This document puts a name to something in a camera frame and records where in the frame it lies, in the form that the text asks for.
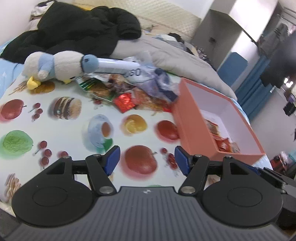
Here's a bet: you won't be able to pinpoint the green snack packet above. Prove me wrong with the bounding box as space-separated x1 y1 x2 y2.
76 77 112 99

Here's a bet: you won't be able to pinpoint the cream quilted headboard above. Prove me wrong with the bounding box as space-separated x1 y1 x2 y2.
73 0 202 39

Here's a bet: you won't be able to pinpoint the fruit print cloth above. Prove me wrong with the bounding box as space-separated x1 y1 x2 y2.
0 58 274 210

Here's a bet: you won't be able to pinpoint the blue curtain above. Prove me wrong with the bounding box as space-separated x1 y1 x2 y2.
238 55 271 119

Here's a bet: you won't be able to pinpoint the orange snack packets pile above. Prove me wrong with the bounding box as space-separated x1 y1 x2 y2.
131 88 174 113

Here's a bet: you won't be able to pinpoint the blue chair back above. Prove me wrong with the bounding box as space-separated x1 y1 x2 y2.
218 52 248 89

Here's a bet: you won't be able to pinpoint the white tube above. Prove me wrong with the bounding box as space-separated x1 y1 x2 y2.
95 58 142 73

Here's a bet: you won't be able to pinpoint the red orange snack packet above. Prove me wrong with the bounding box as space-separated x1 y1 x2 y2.
213 136 232 153

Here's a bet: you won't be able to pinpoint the grey pillow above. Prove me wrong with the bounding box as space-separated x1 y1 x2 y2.
110 37 238 101

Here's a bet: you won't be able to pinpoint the black jacket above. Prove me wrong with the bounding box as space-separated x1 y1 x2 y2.
0 2 142 65

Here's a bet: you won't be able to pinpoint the brown snack packet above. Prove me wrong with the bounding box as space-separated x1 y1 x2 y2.
107 74 131 90

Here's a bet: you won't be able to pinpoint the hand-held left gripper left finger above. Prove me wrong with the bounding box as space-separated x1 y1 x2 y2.
43 146 121 195

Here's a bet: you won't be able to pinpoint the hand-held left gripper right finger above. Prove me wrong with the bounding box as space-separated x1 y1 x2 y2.
174 146 254 195

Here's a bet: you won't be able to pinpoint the white and blue penguin plush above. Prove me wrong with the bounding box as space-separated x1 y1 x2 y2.
22 50 100 90

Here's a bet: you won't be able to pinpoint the clear plastic bag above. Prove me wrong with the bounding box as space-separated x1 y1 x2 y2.
124 64 181 103

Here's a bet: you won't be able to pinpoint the shiny red snack packet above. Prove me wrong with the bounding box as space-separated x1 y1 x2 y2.
113 92 136 113

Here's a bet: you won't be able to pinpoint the white cabinet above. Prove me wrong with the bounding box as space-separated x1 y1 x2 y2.
191 0 279 71

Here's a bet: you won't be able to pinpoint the pink cardboard box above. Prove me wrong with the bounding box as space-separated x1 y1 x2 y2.
172 77 265 168

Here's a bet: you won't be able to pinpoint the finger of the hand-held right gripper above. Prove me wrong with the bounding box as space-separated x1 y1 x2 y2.
243 163 263 179

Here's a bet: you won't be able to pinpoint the black hanging garment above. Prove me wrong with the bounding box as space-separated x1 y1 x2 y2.
261 22 296 90

